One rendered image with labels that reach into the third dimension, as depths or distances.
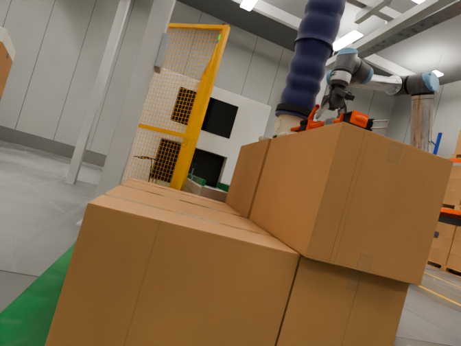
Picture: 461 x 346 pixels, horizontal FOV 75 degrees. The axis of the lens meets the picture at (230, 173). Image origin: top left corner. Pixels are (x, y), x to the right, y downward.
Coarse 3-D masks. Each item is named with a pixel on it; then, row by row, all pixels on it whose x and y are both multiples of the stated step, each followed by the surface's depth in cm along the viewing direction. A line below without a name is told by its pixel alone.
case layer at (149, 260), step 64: (128, 192) 115; (128, 256) 77; (192, 256) 81; (256, 256) 85; (64, 320) 74; (128, 320) 78; (192, 320) 82; (256, 320) 86; (320, 320) 90; (384, 320) 95
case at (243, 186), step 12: (252, 144) 174; (264, 144) 150; (240, 156) 197; (252, 156) 166; (264, 156) 145; (240, 168) 187; (252, 168) 159; (240, 180) 178; (252, 180) 152; (228, 192) 200; (240, 192) 170; (252, 192) 146; (228, 204) 190; (240, 204) 162; (252, 204) 145
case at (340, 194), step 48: (288, 144) 121; (336, 144) 86; (384, 144) 89; (288, 192) 108; (336, 192) 86; (384, 192) 89; (432, 192) 93; (288, 240) 97; (336, 240) 86; (384, 240) 90; (432, 240) 93
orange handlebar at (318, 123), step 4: (356, 116) 118; (360, 116) 118; (336, 120) 130; (360, 120) 118; (364, 120) 118; (312, 124) 149; (316, 124) 146; (320, 124) 142; (292, 128) 170; (296, 128) 165
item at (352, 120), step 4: (348, 112) 122; (352, 112) 120; (356, 112) 118; (340, 116) 126; (344, 116) 125; (348, 116) 122; (352, 116) 118; (364, 116) 120; (368, 116) 120; (340, 120) 125; (344, 120) 124; (348, 120) 121; (352, 120) 118; (356, 120) 119; (352, 124) 121; (356, 124) 119; (360, 124) 119; (364, 124) 120
